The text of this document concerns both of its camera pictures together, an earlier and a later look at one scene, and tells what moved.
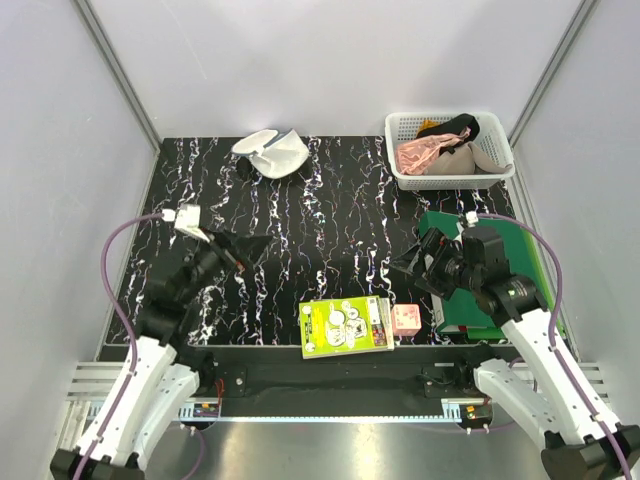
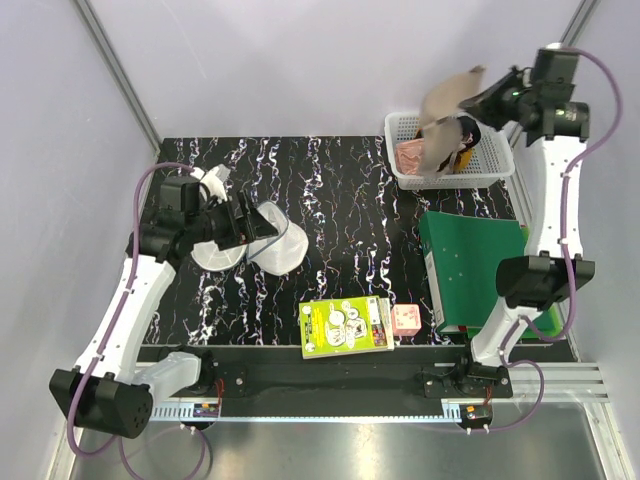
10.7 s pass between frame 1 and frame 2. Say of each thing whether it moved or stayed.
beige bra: moved
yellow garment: moved
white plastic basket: stayed
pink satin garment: stayed
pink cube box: stayed
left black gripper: moved
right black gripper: moved
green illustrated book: stayed
